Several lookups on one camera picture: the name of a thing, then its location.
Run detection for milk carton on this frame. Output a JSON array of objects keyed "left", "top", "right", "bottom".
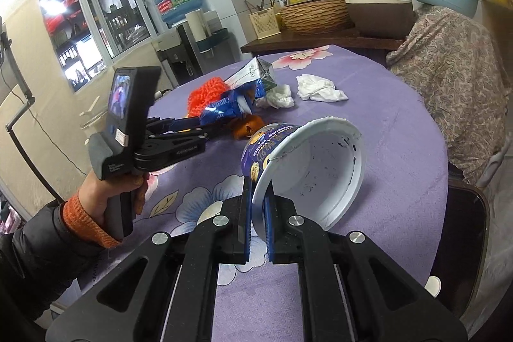
[{"left": 224, "top": 57, "right": 277, "bottom": 98}]

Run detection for white tissue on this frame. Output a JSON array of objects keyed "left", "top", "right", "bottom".
[
  {"left": 256, "top": 84, "right": 295, "bottom": 109},
  {"left": 297, "top": 74, "right": 349, "bottom": 102}
]

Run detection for brown white rice cooker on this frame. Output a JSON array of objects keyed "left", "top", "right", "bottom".
[{"left": 345, "top": 0, "right": 413, "bottom": 38}]

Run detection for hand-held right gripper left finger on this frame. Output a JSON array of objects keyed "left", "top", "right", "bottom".
[{"left": 48, "top": 182, "right": 253, "bottom": 342}]

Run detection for blue snack wrapper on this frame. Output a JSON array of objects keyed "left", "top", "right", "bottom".
[{"left": 198, "top": 79, "right": 257, "bottom": 126}]

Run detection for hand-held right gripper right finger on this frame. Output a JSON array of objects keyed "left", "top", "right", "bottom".
[{"left": 262, "top": 184, "right": 467, "bottom": 342}]

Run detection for person's left forearm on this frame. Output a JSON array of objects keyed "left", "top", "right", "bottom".
[{"left": 0, "top": 195, "right": 122, "bottom": 327}]

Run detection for paisley cloth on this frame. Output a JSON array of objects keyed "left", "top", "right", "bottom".
[{"left": 387, "top": 7, "right": 513, "bottom": 182}]

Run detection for person's left hand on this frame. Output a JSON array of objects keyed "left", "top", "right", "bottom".
[{"left": 78, "top": 171, "right": 147, "bottom": 244}]

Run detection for purple floral tablecloth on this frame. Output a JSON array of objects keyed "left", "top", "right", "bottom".
[{"left": 52, "top": 45, "right": 450, "bottom": 342}]

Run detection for sliding window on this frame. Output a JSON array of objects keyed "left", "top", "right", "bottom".
[{"left": 38, "top": 0, "right": 169, "bottom": 90}]

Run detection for black trash bin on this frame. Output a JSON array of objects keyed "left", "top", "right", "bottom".
[{"left": 431, "top": 182, "right": 492, "bottom": 319}]

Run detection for paper cup holder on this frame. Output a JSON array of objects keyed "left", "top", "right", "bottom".
[{"left": 185, "top": 9, "right": 231, "bottom": 54}]

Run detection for dark wooden counter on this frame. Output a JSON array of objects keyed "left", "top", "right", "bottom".
[{"left": 240, "top": 27, "right": 405, "bottom": 54}]

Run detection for orange knitted mesh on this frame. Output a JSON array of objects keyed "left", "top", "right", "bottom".
[{"left": 185, "top": 77, "right": 231, "bottom": 118}]

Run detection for blue instant noodle cup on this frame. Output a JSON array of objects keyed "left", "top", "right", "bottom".
[{"left": 240, "top": 118, "right": 366, "bottom": 242}]

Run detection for beige chopstick holder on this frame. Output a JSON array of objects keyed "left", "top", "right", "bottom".
[{"left": 249, "top": 7, "right": 282, "bottom": 38}]

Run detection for water dispenser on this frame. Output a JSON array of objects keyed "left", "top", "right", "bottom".
[{"left": 154, "top": 23, "right": 237, "bottom": 86}]

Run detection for wicker basket basin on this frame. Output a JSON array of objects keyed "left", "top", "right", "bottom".
[{"left": 279, "top": 0, "right": 353, "bottom": 34}]

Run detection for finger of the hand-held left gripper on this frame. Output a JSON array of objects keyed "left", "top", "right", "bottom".
[
  {"left": 148, "top": 117, "right": 225, "bottom": 134},
  {"left": 136, "top": 129, "right": 209, "bottom": 171}
]

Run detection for orange peel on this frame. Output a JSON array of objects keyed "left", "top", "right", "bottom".
[{"left": 232, "top": 115, "right": 265, "bottom": 142}]

